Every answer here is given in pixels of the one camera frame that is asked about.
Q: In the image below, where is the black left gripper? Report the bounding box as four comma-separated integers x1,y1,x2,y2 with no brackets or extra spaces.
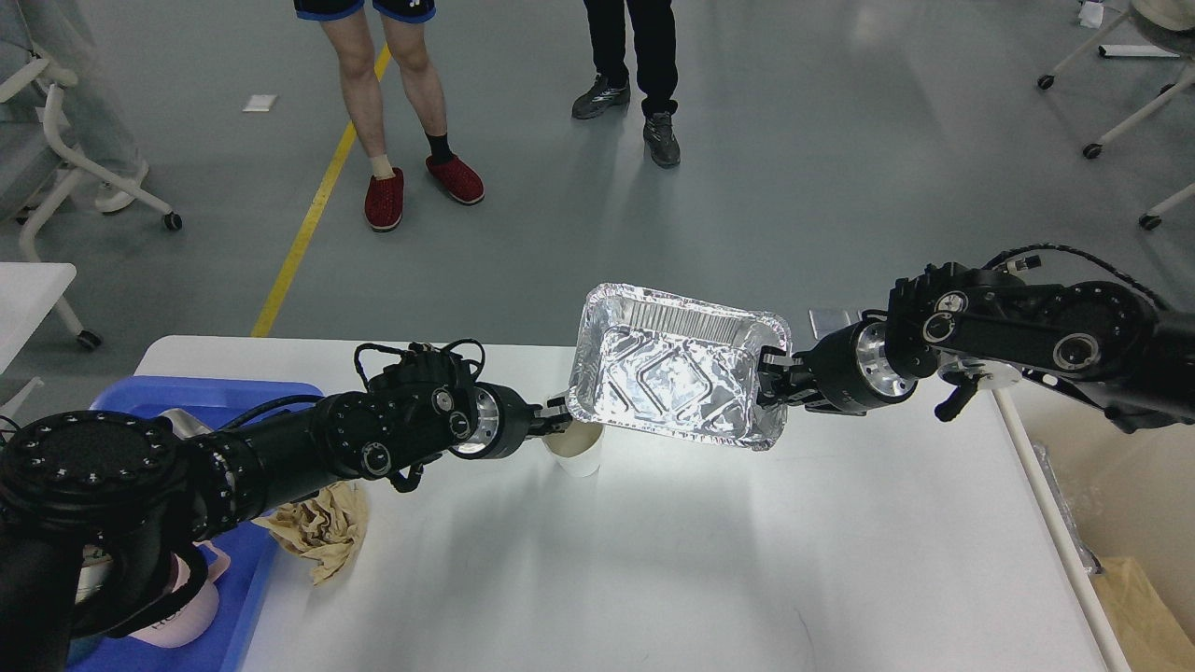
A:
453,383,572,460

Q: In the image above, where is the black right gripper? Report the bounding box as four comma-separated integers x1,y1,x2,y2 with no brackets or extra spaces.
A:
756,320,918,416

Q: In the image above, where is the white paper cup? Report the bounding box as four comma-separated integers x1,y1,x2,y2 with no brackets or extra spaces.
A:
543,420,603,478

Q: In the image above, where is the aluminium foil tray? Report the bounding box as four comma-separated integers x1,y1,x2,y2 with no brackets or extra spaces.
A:
565,285,793,451

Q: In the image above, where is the brown paper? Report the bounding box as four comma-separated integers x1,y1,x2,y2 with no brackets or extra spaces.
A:
252,482,370,586

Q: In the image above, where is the stainless steel tray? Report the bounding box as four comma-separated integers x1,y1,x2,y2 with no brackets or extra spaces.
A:
155,408,213,440

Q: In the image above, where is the pink HOME mug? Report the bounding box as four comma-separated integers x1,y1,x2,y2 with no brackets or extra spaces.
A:
131,540,231,648

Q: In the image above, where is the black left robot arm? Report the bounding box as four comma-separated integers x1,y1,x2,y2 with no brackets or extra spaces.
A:
1,342,572,671

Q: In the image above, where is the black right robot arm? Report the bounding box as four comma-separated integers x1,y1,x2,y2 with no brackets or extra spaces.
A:
754,245,1194,434

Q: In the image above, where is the blue plastic tray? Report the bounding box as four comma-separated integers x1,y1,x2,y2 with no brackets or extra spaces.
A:
67,377,323,671

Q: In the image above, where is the cream plastic bin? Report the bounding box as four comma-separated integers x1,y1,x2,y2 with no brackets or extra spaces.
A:
993,384,1194,671

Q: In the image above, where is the person in black trousers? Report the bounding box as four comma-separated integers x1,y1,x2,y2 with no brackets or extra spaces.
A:
570,1,682,169

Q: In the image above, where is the person in blue shorts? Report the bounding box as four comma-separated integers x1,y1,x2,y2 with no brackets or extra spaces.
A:
293,0,486,233

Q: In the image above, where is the white chair base right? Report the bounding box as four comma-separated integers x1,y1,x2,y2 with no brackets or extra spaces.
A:
1035,0,1195,231

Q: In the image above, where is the white side table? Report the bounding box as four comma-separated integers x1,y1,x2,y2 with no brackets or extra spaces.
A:
1,262,102,371

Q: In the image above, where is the person in grey trousers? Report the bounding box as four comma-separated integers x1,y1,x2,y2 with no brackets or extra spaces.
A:
14,1,148,184

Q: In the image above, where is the white wheeled chair left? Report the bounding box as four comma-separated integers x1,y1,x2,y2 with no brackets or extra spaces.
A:
0,56,185,264

